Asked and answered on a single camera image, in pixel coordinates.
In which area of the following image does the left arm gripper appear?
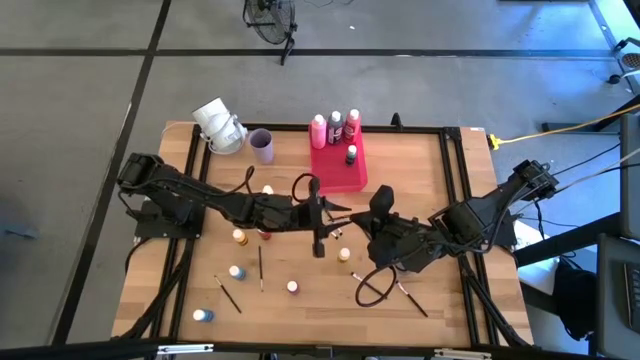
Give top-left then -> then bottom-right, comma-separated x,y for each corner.
292,177 -> 354,259

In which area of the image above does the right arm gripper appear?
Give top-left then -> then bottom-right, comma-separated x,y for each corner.
349,184 -> 426,274

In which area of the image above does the large pink paint bottle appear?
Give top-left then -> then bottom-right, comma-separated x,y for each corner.
309,113 -> 328,150

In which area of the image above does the large dark blue paint bottle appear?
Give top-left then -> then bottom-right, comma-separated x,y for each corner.
326,110 -> 345,146

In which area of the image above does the large red paint bottle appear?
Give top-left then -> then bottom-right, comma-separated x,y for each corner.
342,108 -> 362,145

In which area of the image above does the pink plastic tray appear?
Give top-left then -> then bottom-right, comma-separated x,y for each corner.
307,121 -> 369,194

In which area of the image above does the lavender plastic cup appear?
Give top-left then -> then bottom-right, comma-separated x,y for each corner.
248,127 -> 276,166

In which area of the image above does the black floor fan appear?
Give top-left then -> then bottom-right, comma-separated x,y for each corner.
242,0 -> 300,67

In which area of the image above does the black bag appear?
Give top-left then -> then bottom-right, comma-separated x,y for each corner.
553,257 -> 599,342

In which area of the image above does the computer keyboard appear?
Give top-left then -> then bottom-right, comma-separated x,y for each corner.
623,262 -> 640,321

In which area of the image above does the black office chair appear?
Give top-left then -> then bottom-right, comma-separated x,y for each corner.
607,37 -> 640,86

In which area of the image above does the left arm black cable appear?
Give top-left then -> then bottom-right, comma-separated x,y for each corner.
291,172 -> 322,204

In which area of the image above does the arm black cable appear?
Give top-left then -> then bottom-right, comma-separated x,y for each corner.
291,172 -> 322,204
354,266 -> 399,309

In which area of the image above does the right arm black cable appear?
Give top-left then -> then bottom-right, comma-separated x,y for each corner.
354,266 -> 399,309

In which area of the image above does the black aluminium table frame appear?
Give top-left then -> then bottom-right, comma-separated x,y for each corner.
112,122 -> 534,360

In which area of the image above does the yellow extension cord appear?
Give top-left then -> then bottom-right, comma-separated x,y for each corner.
487,102 -> 640,151

